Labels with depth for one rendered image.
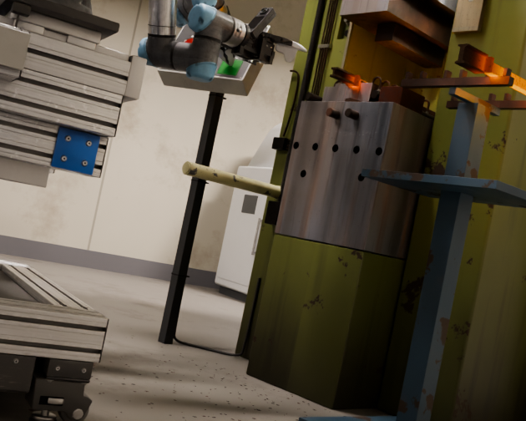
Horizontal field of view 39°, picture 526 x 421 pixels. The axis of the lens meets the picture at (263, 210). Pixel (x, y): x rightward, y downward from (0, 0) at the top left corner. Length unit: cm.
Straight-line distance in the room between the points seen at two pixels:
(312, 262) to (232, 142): 341
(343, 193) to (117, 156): 323
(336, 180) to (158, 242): 327
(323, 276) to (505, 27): 91
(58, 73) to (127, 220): 383
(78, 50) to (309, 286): 109
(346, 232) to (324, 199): 15
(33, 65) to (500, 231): 138
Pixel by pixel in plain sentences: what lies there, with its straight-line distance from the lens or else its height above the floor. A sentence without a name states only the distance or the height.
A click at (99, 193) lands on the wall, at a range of 532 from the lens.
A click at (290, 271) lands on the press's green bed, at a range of 240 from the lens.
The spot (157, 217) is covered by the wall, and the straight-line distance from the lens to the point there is 546.
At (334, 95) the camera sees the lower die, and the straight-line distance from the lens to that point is 250.
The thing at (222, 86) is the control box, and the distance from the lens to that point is 268.
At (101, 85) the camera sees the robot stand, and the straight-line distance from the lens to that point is 163.
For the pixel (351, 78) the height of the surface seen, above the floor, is 100.
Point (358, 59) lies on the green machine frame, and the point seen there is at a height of 114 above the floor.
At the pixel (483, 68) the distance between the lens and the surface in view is 182.
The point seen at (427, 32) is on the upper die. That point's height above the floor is 123.
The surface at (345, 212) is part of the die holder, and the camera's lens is 228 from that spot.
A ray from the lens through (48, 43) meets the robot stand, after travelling 161.
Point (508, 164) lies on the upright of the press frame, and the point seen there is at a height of 80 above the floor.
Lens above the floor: 45
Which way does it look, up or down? 2 degrees up
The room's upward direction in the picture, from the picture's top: 12 degrees clockwise
